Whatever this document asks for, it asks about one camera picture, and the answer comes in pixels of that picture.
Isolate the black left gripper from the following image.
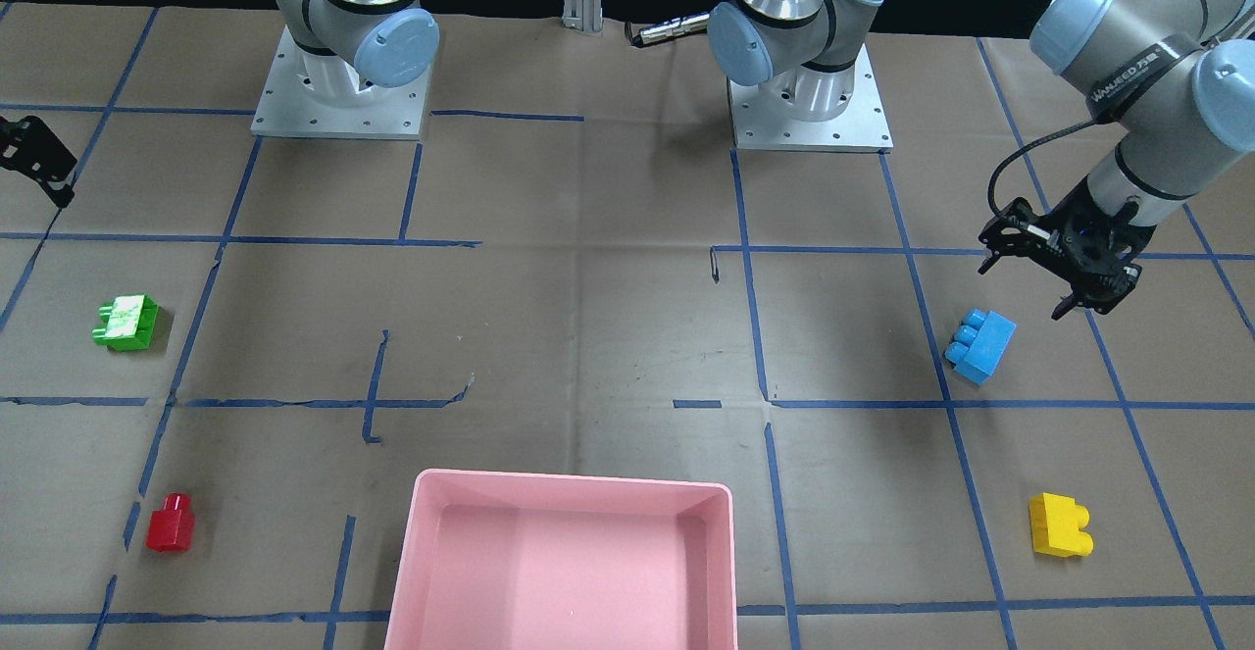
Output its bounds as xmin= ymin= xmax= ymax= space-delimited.
xmin=979 ymin=181 xmax=1156 ymax=321

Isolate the blue toy block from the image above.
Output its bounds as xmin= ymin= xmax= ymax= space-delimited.
xmin=944 ymin=309 xmax=1018 ymax=385

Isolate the green toy block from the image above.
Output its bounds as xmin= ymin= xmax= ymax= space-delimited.
xmin=92 ymin=294 xmax=159 ymax=353

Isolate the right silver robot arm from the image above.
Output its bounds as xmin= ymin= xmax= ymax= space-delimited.
xmin=147 ymin=0 xmax=441 ymax=141

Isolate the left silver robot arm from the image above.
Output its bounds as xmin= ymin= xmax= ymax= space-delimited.
xmin=707 ymin=0 xmax=1252 ymax=319

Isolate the pink plastic box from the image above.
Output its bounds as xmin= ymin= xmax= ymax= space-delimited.
xmin=385 ymin=471 xmax=738 ymax=649

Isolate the yellow toy block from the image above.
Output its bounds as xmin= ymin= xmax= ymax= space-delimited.
xmin=1029 ymin=492 xmax=1094 ymax=558

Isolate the brown paper table cover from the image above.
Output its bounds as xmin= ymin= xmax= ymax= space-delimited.
xmin=1 ymin=4 xmax=1252 ymax=649

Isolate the red toy block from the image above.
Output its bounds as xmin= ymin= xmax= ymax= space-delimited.
xmin=146 ymin=492 xmax=196 ymax=553

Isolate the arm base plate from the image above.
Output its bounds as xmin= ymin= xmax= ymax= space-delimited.
xmin=251 ymin=29 xmax=434 ymax=141
xmin=728 ymin=46 xmax=895 ymax=153

